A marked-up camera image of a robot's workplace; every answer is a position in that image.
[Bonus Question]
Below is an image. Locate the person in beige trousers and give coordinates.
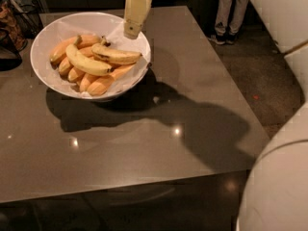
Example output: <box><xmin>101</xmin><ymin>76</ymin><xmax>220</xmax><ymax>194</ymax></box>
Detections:
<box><xmin>208</xmin><ymin>0</ymin><xmax>248</xmax><ymax>45</ymax></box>

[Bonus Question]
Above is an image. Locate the front curved yellow banana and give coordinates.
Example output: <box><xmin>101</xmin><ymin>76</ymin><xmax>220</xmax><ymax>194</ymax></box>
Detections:
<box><xmin>65</xmin><ymin>44</ymin><xmax>112</xmax><ymax>76</ymax></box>

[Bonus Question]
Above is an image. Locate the orange banana bunch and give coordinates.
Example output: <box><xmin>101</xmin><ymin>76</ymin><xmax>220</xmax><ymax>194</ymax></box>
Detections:
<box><xmin>49</xmin><ymin>35</ymin><xmax>136</xmax><ymax>96</ymax></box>

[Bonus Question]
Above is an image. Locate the patterned container at left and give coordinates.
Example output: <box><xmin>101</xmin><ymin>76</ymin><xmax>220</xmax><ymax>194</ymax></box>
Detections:
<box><xmin>0</xmin><ymin>1</ymin><xmax>27</xmax><ymax>51</ymax></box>

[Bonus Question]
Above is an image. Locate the white bowl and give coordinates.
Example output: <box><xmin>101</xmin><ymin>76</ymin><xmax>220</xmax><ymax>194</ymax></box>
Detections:
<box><xmin>29</xmin><ymin>12</ymin><xmax>152</xmax><ymax>102</ymax></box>

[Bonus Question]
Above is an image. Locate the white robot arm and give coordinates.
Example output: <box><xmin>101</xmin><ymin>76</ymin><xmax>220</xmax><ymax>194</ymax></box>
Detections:
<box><xmin>234</xmin><ymin>0</ymin><xmax>308</xmax><ymax>231</ymax></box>

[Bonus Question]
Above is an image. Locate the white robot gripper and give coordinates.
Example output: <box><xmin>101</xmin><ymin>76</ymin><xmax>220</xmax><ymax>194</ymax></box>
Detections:
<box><xmin>124</xmin><ymin>0</ymin><xmax>152</xmax><ymax>39</ymax></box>

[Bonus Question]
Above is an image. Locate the white paper bowl liner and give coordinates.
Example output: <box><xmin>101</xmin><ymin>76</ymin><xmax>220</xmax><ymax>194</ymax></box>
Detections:
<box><xmin>38</xmin><ymin>16</ymin><xmax>152</xmax><ymax>98</ymax></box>

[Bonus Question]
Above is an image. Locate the dark wire rack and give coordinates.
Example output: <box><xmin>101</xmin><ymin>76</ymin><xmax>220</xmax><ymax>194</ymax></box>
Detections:
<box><xmin>7</xmin><ymin>0</ymin><xmax>43</xmax><ymax>39</ymax></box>

